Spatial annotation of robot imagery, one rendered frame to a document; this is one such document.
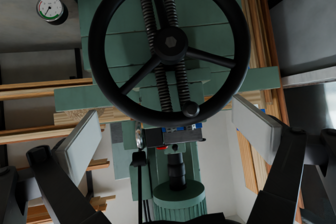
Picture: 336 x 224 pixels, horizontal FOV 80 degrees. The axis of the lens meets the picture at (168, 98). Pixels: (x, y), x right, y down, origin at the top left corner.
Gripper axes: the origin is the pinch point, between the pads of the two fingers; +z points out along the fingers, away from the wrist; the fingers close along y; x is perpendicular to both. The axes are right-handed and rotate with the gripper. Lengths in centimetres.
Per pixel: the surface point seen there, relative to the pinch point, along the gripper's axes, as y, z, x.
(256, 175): 101, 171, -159
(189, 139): 5.0, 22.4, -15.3
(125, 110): -6.6, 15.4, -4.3
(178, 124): 2.2, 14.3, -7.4
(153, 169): -7, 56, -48
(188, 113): 3.3, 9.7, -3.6
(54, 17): -22.8, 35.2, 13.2
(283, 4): 118, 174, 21
